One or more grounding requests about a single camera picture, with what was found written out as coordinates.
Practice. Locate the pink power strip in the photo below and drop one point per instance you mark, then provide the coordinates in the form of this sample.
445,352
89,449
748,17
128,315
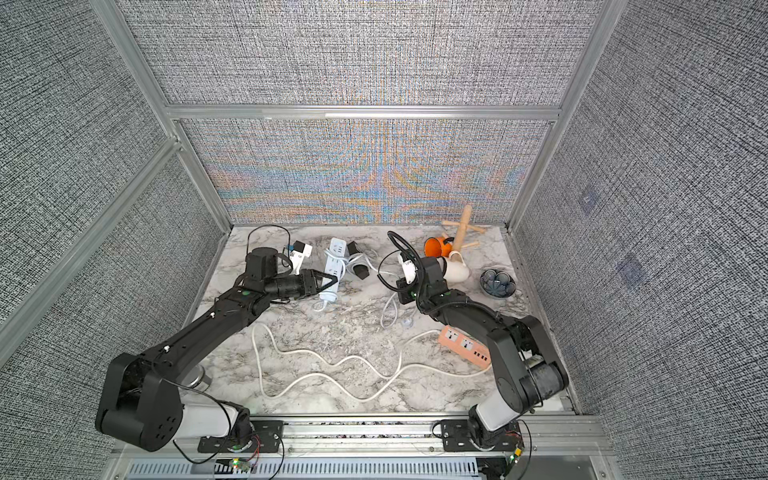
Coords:
465,346

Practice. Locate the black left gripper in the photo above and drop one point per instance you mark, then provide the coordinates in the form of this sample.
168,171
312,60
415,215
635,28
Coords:
314,282

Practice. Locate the aluminium front rail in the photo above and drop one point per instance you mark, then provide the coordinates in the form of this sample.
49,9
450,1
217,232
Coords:
390,446

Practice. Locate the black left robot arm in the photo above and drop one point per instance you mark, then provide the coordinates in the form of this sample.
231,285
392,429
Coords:
141,402

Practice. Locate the wooden mug tree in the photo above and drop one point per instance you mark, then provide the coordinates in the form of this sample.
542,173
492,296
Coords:
463,226

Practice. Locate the silver cylinder on table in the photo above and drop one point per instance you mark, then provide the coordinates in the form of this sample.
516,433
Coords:
198,379

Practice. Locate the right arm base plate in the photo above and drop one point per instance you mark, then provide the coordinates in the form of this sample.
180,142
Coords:
466,435

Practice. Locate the white mug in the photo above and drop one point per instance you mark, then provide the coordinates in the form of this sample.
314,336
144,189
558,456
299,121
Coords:
455,268

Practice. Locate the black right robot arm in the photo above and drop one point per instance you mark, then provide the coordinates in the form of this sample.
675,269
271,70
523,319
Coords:
526,366

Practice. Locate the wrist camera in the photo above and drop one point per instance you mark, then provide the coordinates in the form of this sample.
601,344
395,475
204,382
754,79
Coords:
299,251
409,268

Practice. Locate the orange mug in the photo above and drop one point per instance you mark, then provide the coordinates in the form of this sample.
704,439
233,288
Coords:
438,247

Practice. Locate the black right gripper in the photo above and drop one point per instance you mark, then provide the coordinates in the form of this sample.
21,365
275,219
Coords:
410,291

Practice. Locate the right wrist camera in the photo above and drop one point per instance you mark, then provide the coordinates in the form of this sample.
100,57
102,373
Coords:
409,268

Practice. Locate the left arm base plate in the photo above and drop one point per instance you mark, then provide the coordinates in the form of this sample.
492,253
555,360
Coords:
264,436

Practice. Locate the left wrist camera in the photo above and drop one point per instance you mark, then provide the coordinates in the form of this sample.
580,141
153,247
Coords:
299,251

